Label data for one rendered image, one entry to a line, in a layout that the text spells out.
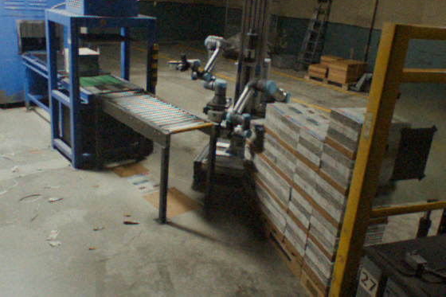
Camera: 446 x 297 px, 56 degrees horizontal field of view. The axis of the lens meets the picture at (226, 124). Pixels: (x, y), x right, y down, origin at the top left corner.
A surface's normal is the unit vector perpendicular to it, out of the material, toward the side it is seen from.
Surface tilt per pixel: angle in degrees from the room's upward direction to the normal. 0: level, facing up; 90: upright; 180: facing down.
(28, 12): 90
